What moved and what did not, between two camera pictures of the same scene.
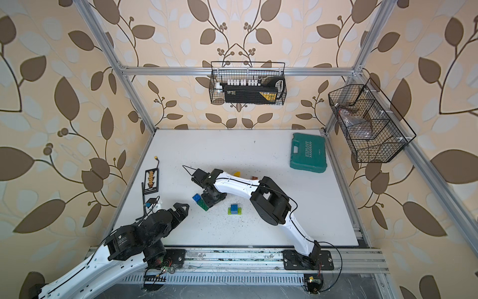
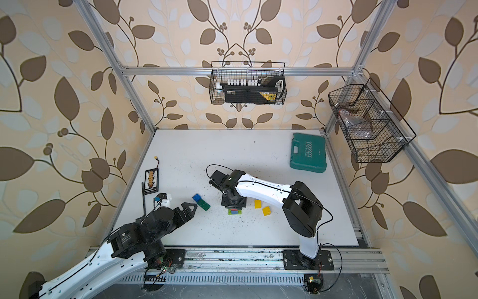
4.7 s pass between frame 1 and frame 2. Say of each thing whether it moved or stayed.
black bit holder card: stayed
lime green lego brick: stayed
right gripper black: moved
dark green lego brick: stayed
